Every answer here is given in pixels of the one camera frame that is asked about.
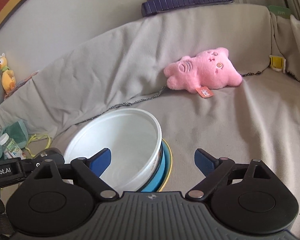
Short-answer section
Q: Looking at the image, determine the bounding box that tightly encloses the white capped supplement bottle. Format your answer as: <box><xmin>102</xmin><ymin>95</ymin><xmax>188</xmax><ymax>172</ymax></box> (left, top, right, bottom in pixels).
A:
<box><xmin>0</xmin><ymin>133</ymin><xmax>26</xmax><ymax>159</ymax></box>

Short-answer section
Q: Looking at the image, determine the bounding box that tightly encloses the dark blue striped book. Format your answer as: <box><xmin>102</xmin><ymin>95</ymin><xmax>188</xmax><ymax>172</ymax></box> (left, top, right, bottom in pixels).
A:
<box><xmin>141</xmin><ymin>0</ymin><xmax>235</xmax><ymax>17</ymax></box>

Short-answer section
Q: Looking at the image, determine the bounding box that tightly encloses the yellow bird plush toy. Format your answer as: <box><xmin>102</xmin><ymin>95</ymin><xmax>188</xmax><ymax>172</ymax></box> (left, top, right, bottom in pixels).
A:
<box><xmin>0</xmin><ymin>53</ymin><xmax>16</xmax><ymax>94</ymax></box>

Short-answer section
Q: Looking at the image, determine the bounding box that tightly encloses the grey sofa cover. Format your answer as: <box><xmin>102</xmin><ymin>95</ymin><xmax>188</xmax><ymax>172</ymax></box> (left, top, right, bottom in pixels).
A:
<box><xmin>0</xmin><ymin>4</ymin><xmax>300</xmax><ymax>238</ymax></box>

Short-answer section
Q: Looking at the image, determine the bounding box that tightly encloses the stainless steel bowl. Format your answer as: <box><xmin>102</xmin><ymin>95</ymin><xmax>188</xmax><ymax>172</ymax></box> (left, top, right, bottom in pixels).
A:
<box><xmin>34</xmin><ymin>147</ymin><xmax>62</xmax><ymax>158</ymax></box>

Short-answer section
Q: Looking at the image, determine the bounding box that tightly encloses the white plastic bowl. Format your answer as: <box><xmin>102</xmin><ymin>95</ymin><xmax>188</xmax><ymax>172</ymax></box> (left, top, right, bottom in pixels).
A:
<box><xmin>64</xmin><ymin>108</ymin><xmax>164</xmax><ymax>193</ymax></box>

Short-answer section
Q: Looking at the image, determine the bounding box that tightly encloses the pink plush toy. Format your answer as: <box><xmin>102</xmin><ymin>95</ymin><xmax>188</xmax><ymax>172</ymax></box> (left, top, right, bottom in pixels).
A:
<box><xmin>164</xmin><ymin>47</ymin><xmax>242</xmax><ymax>94</ymax></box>

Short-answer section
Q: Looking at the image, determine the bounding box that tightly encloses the green cloth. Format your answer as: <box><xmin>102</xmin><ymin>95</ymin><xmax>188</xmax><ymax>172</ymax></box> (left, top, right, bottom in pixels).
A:
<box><xmin>0</xmin><ymin>120</ymin><xmax>29</xmax><ymax>159</ymax></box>

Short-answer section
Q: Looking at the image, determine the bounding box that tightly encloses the blue enamel bowl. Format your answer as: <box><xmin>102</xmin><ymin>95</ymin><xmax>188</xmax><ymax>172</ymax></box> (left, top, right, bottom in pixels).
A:
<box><xmin>140</xmin><ymin>143</ymin><xmax>166</xmax><ymax>192</ymax></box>

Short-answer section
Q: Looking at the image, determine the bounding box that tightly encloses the green tag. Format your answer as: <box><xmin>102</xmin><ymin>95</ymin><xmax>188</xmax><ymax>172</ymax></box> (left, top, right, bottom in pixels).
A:
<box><xmin>268</xmin><ymin>5</ymin><xmax>292</xmax><ymax>19</ymax></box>

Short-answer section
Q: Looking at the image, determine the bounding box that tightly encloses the yellow rimmed ceramic bowl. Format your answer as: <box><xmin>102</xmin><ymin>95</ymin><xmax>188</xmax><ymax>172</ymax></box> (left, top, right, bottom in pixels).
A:
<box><xmin>157</xmin><ymin>139</ymin><xmax>173</xmax><ymax>192</ymax></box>

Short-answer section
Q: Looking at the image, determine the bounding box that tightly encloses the yellow white small toy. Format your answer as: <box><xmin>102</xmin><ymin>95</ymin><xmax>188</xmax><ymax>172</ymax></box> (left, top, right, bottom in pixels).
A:
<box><xmin>269</xmin><ymin>55</ymin><xmax>286</xmax><ymax>74</ymax></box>

